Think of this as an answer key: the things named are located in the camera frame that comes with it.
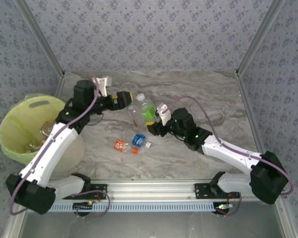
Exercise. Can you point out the green label plastic bottle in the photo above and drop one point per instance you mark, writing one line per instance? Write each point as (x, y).
(147, 111)

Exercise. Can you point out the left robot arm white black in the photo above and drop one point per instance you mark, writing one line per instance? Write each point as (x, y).
(52, 148)

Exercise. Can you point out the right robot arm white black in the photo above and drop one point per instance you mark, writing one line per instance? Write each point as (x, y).
(233, 153)

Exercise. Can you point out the white waste bin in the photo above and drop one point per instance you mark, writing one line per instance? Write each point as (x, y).
(72, 158)

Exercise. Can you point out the clear bottle with red print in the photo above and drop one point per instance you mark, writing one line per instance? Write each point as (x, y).
(135, 116)

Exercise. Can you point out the blue label plastic bottle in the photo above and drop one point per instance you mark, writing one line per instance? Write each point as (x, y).
(138, 139)

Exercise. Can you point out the orange cap small plastic bottle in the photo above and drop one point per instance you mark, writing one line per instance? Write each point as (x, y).
(119, 145)

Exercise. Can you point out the clear plastic bottle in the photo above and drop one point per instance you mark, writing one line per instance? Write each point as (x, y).
(31, 147)
(47, 127)

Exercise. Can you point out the small LED circuit board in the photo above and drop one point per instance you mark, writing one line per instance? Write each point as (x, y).
(89, 203)
(223, 206)

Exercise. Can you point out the grey metal panel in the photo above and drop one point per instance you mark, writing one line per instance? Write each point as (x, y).
(151, 225)

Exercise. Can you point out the aluminium table side rail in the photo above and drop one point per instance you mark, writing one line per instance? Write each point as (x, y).
(59, 85)
(250, 111)

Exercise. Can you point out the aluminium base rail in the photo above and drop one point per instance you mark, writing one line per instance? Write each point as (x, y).
(151, 191)

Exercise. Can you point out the aluminium frame post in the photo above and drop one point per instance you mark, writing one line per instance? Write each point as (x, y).
(39, 34)
(260, 34)

